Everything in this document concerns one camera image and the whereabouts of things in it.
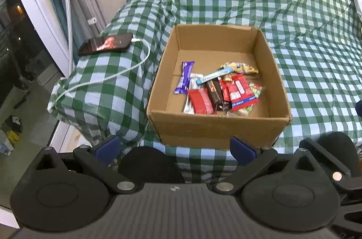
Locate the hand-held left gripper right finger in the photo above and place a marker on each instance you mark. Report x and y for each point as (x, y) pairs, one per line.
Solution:
(241, 150)

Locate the red yellow candy packet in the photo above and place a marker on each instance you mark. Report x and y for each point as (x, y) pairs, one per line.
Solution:
(254, 92)

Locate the dark brown chocolate bar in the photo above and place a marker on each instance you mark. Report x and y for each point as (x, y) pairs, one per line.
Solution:
(216, 94)

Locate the brown cardboard box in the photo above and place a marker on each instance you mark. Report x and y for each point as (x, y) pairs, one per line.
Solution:
(212, 131)

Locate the dark glass door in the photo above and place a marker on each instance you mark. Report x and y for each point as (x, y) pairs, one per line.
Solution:
(17, 29)

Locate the silver snack packet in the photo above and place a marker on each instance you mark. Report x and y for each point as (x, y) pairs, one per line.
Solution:
(193, 82)

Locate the yellow slipper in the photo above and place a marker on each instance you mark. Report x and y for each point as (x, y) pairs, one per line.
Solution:
(13, 135)

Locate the purple chocolate bar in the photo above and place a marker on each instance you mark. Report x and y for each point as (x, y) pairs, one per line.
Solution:
(185, 78)

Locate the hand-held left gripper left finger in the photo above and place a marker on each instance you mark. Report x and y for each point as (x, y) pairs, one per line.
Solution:
(109, 149)

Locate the red gold candy packet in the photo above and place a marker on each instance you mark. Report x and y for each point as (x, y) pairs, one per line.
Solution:
(240, 68)

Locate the black smartphone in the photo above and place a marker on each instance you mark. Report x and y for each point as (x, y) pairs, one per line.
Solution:
(104, 44)

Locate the black shoe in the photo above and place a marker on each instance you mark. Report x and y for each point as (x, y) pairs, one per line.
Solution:
(13, 122)

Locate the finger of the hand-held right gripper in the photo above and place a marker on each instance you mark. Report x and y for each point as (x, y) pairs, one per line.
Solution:
(359, 106)
(325, 162)

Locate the red purple snack packet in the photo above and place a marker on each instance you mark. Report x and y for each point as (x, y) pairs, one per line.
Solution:
(240, 92)

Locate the white door frame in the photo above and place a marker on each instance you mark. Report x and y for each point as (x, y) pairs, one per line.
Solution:
(39, 10)

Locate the white curtain clip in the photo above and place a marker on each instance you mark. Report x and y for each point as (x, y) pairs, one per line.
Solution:
(91, 21)

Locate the narrow red snack packet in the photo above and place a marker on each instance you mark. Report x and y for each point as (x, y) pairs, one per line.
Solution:
(224, 89)

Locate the blue white stick packet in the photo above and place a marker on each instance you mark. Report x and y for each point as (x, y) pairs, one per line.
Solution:
(215, 75)

